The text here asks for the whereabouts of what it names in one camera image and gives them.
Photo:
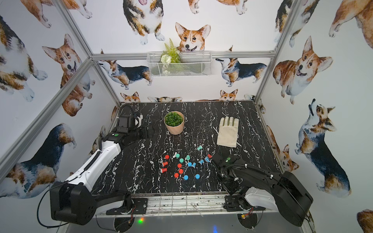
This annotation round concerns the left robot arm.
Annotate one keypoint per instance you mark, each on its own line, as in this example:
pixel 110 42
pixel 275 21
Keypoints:
pixel 72 201

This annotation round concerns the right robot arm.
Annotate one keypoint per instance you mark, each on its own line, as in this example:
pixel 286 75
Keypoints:
pixel 256 187

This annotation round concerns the green succulent plant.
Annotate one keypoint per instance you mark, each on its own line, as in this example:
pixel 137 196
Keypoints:
pixel 173 119

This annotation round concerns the beige plant pot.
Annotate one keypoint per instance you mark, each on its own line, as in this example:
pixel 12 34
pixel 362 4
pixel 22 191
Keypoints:
pixel 178 129

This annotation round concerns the green fern with flower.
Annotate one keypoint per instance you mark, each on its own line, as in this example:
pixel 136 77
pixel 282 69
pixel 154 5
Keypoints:
pixel 170 55

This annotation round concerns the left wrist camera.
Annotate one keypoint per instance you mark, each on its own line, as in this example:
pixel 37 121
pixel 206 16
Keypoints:
pixel 138 120

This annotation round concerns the white wire wall basket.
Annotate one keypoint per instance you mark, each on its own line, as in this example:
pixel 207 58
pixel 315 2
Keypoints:
pixel 187 64

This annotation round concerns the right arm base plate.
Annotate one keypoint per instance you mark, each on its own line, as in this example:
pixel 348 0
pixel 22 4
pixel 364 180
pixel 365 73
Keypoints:
pixel 238 203

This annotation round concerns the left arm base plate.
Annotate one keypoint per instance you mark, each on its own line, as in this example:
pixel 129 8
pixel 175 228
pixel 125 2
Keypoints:
pixel 137 206

